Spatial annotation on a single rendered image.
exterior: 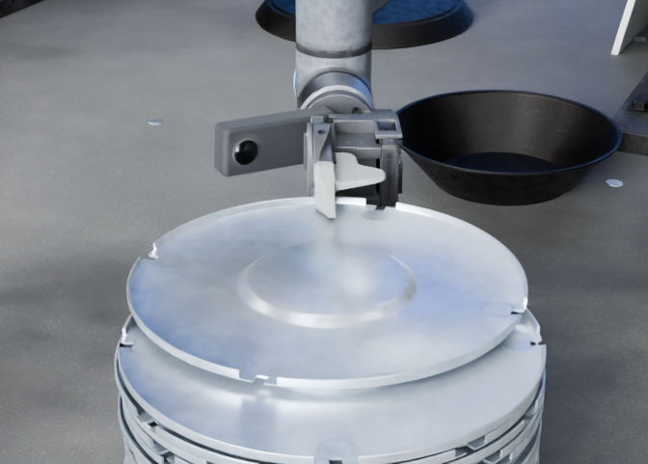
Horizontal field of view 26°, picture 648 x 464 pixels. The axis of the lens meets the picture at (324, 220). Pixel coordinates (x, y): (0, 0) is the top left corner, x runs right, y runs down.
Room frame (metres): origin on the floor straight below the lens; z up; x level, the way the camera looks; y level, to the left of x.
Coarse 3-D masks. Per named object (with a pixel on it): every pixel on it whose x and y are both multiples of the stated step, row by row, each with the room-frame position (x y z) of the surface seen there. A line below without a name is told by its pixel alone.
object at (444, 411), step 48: (144, 336) 0.85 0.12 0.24; (528, 336) 0.85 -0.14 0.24; (144, 384) 0.78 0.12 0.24; (192, 384) 0.78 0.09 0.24; (240, 384) 0.78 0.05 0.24; (432, 384) 0.78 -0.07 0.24; (480, 384) 0.78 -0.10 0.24; (528, 384) 0.78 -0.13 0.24; (192, 432) 0.72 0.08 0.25; (240, 432) 0.73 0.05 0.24; (288, 432) 0.73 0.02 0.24; (336, 432) 0.73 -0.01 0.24; (384, 432) 0.73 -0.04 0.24; (432, 432) 0.73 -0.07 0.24; (480, 432) 0.72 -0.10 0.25
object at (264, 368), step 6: (252, 366) 0.79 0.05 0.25; (258, 366) 0.79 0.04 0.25; (264, 366) 0.79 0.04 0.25; (270, 366) 0.79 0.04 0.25; (276, 366) 0.79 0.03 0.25; (282, 366) 0.79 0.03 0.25; (252, 372) 0.79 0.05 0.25; (258, 372) 0.79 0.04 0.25; (264, 372) 0.79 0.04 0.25; (270, 372) 0.79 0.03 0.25; (276, 372) 0.79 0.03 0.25; (282, 372) 0.79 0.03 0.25; (264, 378) 0.78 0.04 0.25
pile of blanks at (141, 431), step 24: (120, 384) 0.79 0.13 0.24; (120, 408) 0.81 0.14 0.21; (528, 408) 0.78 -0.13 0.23; (144, 432) 0.76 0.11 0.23; (168, 432) 0.74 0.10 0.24; (504, 432) 0.75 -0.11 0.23; (528, 432) 0.77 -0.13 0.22; (144, 456) 0.76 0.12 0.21; (168, 456) 0.75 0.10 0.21; (192, 456) 0.72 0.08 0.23; (216, 456) 0.71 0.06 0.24; (240, 456) 0.71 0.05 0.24; (432, 456) 0.70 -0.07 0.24; (456, 456) 0.71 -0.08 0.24; (480, 456) 0.72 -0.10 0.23; (504, 456) 0.75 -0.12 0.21; (528, 456) 0.77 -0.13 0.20
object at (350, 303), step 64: (192, 256) 0.96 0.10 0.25; (256, 256) 0.96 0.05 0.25; (320, 256) 0.94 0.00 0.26; (384, 256) 0.94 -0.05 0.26; (448, 256) 0.96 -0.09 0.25; (512, 256) 0.95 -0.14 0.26; (192, 320) 0.86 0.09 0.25; (256, 320) 0.86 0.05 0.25; (320, 320) 0.85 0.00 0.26; (384, 320) 0.86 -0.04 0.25; (448, 320) 0.86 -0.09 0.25; (512, 320) 0.86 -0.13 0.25; (320, 384) 0.77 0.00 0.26; (384, 384) 0.77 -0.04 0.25
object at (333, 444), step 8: (328, 440) 0.72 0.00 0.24; (336, 440) 0.72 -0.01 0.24; (320, 448) 0.71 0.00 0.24; (328, 448) 0.71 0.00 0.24; (336, 448) 0.71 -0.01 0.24; (344, 448) 0.71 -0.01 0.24; (352, 448) 0.71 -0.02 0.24; (328, 456) 0.70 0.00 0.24; (336, 456) 0.70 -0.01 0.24; (344, 456) 0.70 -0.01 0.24
